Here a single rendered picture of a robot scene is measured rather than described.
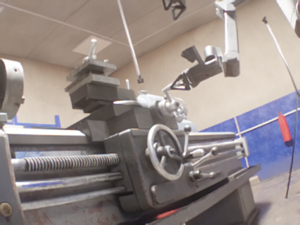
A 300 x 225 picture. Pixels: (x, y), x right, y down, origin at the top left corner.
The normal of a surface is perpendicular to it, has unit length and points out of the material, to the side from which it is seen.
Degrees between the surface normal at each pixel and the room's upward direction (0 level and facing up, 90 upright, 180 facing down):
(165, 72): 90
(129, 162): 90
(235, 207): 90
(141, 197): 90
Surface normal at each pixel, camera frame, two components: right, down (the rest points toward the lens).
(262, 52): -0.54, -0.06
